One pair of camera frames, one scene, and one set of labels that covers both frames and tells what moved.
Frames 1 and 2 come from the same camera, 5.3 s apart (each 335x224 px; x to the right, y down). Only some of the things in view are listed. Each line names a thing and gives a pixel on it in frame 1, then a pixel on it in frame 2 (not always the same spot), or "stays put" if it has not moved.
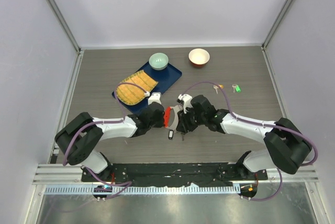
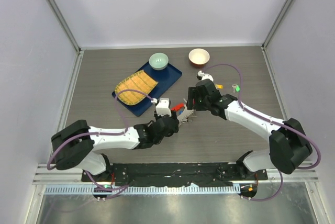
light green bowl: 158,61 stays put
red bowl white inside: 199,57 stays put
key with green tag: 236,87 stays put
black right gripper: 183,125 → 193,93
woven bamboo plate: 129,94 stays put
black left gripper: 160,123 → 176,129
